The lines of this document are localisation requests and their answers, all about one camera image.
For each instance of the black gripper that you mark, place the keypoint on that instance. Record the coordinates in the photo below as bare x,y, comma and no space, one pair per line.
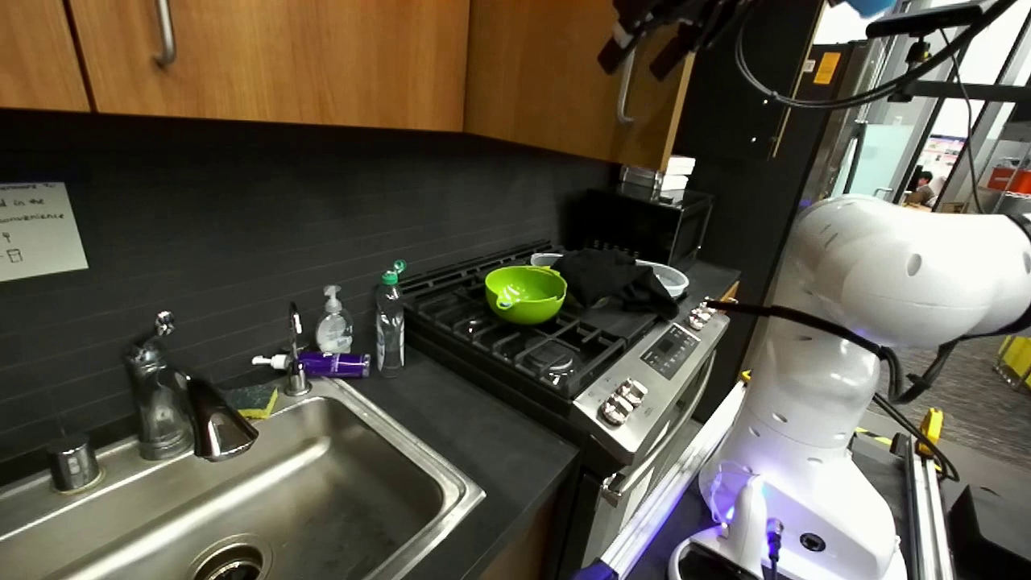
681,12

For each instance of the wide wooden cabinet door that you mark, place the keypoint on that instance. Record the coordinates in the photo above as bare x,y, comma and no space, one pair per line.
301,58

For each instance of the clear plastic container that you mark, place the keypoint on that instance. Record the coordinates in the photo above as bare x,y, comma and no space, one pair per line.
679,182

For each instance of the yellow sticker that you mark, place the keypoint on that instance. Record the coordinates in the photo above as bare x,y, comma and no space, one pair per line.
830,65

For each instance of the black ribbed crate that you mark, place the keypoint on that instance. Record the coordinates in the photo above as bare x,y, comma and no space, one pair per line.
624,228

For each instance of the tall black panel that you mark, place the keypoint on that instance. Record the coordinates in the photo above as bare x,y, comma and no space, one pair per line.
761,214

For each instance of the blue cloth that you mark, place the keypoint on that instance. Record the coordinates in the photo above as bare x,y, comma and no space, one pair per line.
872,5

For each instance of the black cloth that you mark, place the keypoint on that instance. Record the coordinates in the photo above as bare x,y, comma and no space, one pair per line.
606,277

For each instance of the white bowl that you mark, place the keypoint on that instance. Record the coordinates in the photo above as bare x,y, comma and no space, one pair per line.
671,282

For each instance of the lime green bowl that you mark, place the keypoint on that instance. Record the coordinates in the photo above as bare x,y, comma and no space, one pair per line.
524,293

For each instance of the green capped dish soap bottle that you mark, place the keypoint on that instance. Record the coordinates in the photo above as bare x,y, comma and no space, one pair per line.
390,327

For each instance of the clear hand soap bottle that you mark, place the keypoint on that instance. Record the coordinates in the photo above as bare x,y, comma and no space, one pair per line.
332,328

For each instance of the chrome sink soap pump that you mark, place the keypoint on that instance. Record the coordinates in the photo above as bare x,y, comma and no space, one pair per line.
297,354

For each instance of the yellow floor object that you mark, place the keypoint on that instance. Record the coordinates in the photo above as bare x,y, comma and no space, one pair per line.
1015,362

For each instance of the yellow green sponge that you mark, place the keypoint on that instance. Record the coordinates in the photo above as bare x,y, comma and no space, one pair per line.
255,403

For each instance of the stainless steel sink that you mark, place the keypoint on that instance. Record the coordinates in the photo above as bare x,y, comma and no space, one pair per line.
322,502

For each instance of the chrome kitchen faucet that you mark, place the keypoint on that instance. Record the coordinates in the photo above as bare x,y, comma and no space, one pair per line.
162,407

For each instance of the small chrome sink cap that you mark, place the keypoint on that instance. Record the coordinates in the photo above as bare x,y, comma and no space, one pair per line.
75,466

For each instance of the black camera stand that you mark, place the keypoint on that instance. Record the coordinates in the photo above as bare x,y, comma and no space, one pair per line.
955,88

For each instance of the metal rail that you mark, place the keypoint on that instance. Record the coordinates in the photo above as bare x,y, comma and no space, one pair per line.
926,518

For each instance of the white paper wall sign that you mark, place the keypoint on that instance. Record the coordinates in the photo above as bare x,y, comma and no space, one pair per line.
36,229

